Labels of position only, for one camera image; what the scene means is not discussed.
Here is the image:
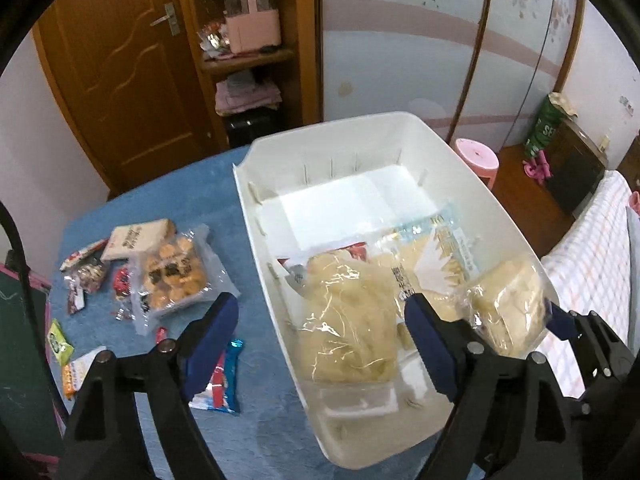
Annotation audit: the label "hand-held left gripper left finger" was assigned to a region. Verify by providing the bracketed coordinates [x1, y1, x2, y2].
[60, 291, 241, 480]

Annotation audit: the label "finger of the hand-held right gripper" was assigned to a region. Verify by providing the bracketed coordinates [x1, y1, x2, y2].
[546, 302, 632, 401]

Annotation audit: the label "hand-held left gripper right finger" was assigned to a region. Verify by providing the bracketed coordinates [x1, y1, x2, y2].
[403, 294, 586, 480]

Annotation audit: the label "clear bag pale cakes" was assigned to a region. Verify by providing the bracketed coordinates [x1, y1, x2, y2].
[467, 255, 548, 358]

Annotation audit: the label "clear bag round cookies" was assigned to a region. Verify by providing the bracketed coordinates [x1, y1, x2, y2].
[131, 225, 240, 336]

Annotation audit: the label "large clear bag yellow snacks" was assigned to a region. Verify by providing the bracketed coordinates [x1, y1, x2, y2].
[295, 251, 401, 386]

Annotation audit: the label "clear bag white fan print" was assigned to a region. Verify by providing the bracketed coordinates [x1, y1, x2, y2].
[370, 212, 481, 351]

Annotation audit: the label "red round snack clear wrapper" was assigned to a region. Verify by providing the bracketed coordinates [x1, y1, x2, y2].
[111, 266, 136, 301]

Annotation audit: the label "orange and white snack packet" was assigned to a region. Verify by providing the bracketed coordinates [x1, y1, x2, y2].
[61, 346, 107, 398]

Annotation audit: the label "white plastic bin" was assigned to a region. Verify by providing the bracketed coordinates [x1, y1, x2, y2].
[233, 111, 560, 471]

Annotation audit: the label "clear packet dark snacks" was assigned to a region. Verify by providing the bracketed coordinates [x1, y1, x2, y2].
[75, 256, 111, 293]

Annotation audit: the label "blue red white snack packet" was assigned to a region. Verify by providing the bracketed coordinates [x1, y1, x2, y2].
[189, 338, 245, 414]

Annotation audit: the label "bed with checked sheet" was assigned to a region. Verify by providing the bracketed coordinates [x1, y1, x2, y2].
[540, 170, 640, 396]

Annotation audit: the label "beige cracker packet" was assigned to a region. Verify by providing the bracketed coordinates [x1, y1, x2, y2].
[100, 218, 177, 262]

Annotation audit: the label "dark red snack packet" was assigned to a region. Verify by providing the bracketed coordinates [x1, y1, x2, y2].
[66, 285, 87, 316]

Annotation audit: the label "blue fluffy blanket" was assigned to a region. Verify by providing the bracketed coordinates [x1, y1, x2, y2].
[47, 146, 451, 480]

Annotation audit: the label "dark wooden cabinet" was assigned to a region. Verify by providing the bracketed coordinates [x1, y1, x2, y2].
[545, 116, 610, 216]

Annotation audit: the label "green snack packet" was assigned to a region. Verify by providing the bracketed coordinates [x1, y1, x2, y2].
[46, 320, 75, 366]

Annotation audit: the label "red and white snack packet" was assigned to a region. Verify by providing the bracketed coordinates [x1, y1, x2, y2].
[60, 239, 110, 273]

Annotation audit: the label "pink plastic stool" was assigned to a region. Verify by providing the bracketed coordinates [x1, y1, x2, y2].
[454, 137, 501, 191]

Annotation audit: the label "green bag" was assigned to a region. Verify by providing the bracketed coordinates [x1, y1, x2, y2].
[522, 92, 576, 158]

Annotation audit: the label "black suitcase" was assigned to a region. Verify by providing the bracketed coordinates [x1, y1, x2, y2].
[222, 109, 281, 150]

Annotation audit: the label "folded pink cloth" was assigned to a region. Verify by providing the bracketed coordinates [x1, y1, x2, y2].
[214, 71, 282, 115]

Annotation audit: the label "brown wooden door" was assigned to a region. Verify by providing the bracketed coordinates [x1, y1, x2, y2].
[32, 0, 221, 196]

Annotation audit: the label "light blue floral wardrobe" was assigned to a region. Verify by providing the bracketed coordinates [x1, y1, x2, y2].
[320, 0, 586, 153]

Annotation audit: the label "wooden shelf cabinet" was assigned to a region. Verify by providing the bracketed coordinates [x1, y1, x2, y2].
[177, 0, 323, 151]

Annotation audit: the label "clear bags on shelf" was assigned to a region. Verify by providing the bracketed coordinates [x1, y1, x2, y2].
[196, 22, 233, 61]

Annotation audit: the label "green chalkboard pink frame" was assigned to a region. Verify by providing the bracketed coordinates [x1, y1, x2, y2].
[0, 262, 71, 461]

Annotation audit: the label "pink basket with handle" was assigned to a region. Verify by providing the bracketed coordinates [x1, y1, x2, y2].
[223, 0, 282, 55]

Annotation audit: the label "silver door handle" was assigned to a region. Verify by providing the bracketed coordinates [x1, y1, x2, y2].
[150, 2, 181, 37]

